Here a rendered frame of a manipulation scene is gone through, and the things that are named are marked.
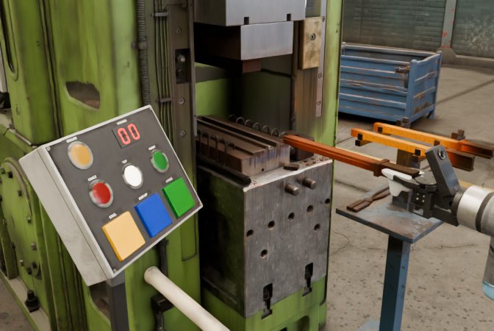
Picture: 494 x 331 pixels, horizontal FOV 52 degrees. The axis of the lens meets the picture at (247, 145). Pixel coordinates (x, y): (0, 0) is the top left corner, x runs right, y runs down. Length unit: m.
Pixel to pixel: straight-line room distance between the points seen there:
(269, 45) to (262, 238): 0.58
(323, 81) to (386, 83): 3.31
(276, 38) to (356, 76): 3.83
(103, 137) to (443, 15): 8.55
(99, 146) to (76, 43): 0.69
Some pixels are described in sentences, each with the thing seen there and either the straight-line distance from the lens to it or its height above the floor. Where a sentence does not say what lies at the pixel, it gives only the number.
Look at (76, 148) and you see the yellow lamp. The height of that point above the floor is 1.18.
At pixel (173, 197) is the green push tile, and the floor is 1.02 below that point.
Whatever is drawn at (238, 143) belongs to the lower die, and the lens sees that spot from 1.60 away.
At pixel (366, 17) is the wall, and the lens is 10.09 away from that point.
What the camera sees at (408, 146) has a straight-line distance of 1.66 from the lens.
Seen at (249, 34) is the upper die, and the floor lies 1.34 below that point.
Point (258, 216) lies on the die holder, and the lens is 1.53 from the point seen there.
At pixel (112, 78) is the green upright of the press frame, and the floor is 1.24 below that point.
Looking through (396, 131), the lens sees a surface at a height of 0.98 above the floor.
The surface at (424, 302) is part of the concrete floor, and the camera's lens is 2.68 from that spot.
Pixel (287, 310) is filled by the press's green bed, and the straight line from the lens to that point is 1.82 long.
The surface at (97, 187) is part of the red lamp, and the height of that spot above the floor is 1.10.
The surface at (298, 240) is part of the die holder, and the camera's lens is 1.70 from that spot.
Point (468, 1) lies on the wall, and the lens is 9.22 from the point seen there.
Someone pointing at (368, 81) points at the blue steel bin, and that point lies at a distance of 5.25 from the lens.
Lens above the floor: 1.50
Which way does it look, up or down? 19 degrees down
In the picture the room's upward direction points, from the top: straight up
